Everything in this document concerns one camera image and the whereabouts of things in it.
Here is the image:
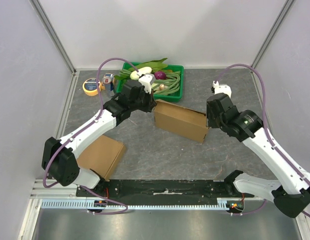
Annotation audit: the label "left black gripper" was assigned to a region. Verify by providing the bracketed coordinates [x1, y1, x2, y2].
[130, 86, 157, 113]

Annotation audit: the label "spare cardboard box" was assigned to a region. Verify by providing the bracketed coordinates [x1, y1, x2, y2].
[153, 99, 208, 143]

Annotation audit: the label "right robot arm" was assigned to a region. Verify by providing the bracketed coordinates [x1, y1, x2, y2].
[206, 93, 310, 218]

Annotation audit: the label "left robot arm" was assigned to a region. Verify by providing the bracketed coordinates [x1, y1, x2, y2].
[42, 73, 156, 197]

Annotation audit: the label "white eggplant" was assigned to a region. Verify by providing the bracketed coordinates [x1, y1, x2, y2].
[130, 66, 152, 80]

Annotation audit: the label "red and blue drink can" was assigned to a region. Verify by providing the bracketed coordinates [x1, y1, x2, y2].
[102, 77, 116, 97]

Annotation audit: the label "purple onion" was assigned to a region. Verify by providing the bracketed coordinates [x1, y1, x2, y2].
[154, 71, 167, 80]

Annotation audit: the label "leafy green vegetable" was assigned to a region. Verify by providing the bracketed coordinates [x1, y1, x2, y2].
[114, 58, 168, 81]

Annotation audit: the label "green plastic tray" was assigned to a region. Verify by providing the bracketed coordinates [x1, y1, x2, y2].
[116, 65, 184, 103]

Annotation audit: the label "green long beans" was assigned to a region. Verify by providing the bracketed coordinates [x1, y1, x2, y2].
[121, 70, 181, 96]

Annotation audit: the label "yellow tape roll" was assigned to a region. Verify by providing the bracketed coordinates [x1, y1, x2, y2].
[82, 78, 103, 97]

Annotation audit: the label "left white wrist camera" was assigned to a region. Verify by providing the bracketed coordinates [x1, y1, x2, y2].
[138, 73, 156, 94]

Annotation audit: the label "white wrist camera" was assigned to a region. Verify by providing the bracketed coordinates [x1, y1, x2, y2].
[211, 81, 232, 97]
[138, 73, 156, 94]

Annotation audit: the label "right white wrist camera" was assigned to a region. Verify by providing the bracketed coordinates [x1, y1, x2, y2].
[211, 81, 232, 97]

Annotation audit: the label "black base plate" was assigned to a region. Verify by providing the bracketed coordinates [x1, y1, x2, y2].
[92, 179, 253, 201]

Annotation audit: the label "slotted cable duct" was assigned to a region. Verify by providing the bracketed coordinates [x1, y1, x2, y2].
[42, 197, 245, 210]

